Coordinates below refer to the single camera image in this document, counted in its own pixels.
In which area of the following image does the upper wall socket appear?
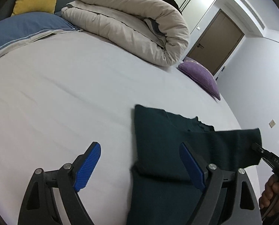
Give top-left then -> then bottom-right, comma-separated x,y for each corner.
269,119 -> 276,128

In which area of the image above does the white bed sheet mattress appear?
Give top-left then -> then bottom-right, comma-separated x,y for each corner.
0,30 -> 266,225

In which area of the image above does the brown door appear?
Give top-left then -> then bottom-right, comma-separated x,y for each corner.
187,10 -> 244,75

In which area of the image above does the right hand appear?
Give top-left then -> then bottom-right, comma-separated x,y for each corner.
259,174 -> 279,216

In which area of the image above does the dark green knit sweater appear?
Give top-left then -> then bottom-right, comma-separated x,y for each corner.
127,105 -> 261,224

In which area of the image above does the beige folded duvet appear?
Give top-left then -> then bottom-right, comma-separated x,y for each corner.
61,0 -> 190,67

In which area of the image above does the purple cushion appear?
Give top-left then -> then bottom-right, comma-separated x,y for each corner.
178,57 -> 221,101

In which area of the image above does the blue pillow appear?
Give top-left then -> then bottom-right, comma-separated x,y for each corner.
0,12 -> 78,51

